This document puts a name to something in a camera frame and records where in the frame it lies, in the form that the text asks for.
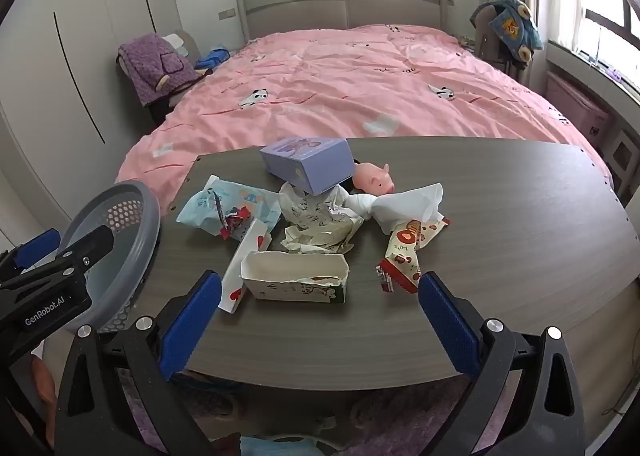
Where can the wall socket panel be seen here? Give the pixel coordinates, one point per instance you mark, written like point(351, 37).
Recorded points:
point(227, 13)

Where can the torn white carton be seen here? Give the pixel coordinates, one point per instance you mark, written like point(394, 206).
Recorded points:
point(295, 288)

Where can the red and white snack wrapper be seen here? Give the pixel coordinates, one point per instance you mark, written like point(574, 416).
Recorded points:
point(405, 256)

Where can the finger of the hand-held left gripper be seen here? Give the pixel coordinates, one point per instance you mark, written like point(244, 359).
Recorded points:
point(90, 242)
point(37, 246)

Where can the white heart-print flat wrapper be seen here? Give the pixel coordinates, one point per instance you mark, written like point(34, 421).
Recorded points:
point(240, 266)

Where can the pink bed with headboard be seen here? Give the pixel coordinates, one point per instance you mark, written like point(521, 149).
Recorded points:
point(340, 86)

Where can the light blue wipes packet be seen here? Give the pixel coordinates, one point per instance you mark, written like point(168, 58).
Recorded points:
point(200, 208)

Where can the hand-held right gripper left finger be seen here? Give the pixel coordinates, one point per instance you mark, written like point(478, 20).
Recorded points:
point(192, 321)

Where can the purple fleece garment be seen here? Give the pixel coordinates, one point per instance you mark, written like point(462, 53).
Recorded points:
point(155, 66)

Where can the white wardrobe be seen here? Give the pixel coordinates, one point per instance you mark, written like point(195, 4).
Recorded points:
point(65, 61)

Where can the pink storage box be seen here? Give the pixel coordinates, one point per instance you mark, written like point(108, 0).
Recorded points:
point(575, 103)

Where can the window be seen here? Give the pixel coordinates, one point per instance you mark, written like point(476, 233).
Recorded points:
point(607, 16)

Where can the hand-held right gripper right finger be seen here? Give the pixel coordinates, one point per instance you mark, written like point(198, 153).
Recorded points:
point(450, 326)

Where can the white knotted cloth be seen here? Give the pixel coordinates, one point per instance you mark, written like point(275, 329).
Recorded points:
point(400, 208)

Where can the blue bag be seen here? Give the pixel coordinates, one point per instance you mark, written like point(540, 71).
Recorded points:
point(212, 58)

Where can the grey perforated plastic basket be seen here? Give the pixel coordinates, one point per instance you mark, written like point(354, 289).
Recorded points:
point(125, 256)

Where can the beige chair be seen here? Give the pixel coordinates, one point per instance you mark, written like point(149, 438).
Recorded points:
point(187, 43)

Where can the printed white paper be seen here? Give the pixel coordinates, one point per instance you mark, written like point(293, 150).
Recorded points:
point(315, 223)

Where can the purple cardboard box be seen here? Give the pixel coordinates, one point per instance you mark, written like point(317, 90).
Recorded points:
point(310, 166)

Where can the light blue cloth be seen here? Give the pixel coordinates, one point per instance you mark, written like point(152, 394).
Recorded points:
point(280, 447)

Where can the grey upholstered bed headboard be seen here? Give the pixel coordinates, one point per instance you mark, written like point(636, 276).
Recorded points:
point(300, 1)

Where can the brown chair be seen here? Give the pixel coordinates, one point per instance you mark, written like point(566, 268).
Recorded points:
point(485, 38)

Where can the small red candy wrapper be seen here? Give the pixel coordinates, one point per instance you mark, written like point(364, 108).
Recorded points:
point(235, 223)

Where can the pink rubber pig toy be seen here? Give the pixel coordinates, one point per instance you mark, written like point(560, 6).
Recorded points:
point(372, 178)

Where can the blue bear-print blanket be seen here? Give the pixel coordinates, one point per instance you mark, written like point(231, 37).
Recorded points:
point(515, 31)

